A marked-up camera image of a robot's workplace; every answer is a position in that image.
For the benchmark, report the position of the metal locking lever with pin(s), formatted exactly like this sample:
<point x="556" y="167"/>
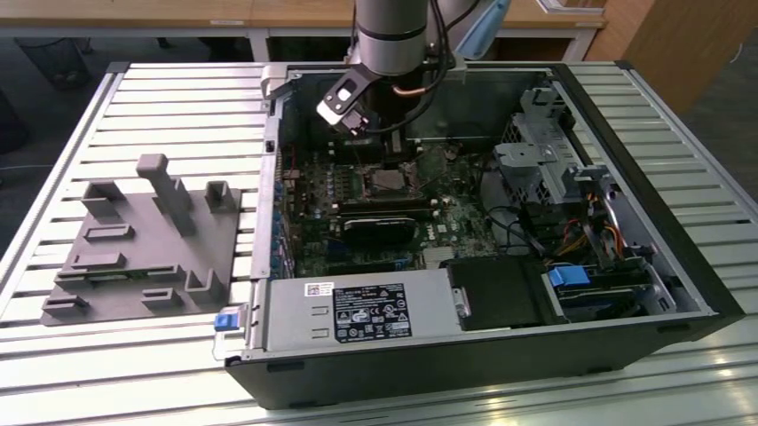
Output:
<point x="357" y="155"/>

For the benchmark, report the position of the silver CPU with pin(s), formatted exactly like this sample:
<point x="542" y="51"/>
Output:
<point x="389" y="179"/>

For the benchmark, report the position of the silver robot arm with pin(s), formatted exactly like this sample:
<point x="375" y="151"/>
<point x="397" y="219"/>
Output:
<point x="391" y="40"/>

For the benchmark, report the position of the CPU socket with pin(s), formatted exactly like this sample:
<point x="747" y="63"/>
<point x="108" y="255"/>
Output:
<point x="360" y="191"/>

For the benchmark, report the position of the black RAM slot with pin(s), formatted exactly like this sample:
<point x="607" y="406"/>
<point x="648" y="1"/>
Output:
<point x="384" y="205"/>
<point x="384" y="213"/>

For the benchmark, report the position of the copper coloured tube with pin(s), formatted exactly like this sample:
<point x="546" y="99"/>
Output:
<point x="408" y="92"/>

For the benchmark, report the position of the grey plastic case latch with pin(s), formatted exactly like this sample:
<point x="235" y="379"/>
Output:
<point x="275" y="80"/>

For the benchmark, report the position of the pale blue teach pendant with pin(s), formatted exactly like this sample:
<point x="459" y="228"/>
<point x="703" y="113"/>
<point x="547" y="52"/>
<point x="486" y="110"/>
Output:
<point x="482" y="31"/>

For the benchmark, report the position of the green motherboard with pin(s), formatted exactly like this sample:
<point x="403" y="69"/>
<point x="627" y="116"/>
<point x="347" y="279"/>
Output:
<point x="462" y="208"/>

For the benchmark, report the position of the black graphics card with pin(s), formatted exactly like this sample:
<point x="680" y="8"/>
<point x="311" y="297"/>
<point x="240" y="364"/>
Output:
<point x="379" y="231"/>

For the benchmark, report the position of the silver drive cage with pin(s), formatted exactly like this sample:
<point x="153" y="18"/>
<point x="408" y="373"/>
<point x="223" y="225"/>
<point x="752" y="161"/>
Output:
<point x="532" y="177"/>

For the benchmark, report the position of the silver chipset heatsink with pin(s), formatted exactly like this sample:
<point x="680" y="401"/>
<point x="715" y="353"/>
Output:
<point x="436" y="256"/>

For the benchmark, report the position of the black plastic shroud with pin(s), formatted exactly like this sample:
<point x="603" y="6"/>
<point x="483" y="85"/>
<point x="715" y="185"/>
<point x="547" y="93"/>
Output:
<point x="503" y="293"/>

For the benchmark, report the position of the hard disk in blue carrier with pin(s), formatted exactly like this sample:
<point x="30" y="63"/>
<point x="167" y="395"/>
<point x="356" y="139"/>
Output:
<point x="568" y="277"/>

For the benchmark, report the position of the silver power supply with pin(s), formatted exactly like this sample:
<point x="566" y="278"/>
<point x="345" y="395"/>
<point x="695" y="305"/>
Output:
<point x="296" y="319"/>

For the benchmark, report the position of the wooden cabinet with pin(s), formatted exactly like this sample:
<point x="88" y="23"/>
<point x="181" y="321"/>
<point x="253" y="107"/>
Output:
<point x="680" y="44"/>

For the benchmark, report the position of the grey parts rack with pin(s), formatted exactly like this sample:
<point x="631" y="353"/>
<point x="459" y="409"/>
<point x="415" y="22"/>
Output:
<point x="148" y="253"/>

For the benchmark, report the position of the blue case latch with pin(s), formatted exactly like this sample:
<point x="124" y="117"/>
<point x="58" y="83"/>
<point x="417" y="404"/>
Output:
<point x="227" y="321"/>

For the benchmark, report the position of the green RAM stick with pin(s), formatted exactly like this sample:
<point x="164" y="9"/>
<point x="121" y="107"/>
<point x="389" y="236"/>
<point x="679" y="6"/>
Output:
<point x="137" y="275"/>

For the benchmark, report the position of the black waste bin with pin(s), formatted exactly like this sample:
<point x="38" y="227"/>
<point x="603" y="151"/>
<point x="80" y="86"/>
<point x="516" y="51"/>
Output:
<point x="53" y="62"/>

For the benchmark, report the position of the black open PC case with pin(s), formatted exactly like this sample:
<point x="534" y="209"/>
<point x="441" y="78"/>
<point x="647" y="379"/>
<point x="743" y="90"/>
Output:
<point x="413" y="377"/>

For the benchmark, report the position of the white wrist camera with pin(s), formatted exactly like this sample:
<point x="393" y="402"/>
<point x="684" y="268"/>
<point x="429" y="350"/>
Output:
<point x="340" y="95"/>

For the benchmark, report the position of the wooden desk white frame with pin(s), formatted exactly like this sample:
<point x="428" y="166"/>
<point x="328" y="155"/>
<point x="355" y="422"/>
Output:
<point x="177" y="13"/>

